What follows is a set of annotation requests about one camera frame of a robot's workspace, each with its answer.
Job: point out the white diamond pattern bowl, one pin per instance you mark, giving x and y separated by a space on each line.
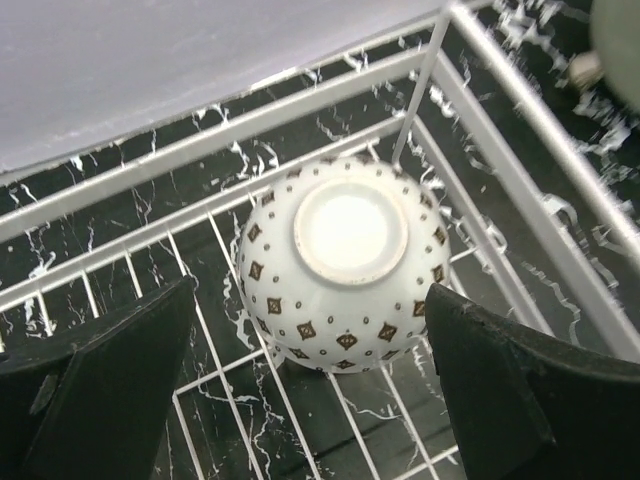
336 260

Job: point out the round drawer cabinet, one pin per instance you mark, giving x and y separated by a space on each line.
614 51

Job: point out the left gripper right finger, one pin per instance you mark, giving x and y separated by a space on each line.
525 405

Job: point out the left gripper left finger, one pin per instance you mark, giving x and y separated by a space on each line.
91 402

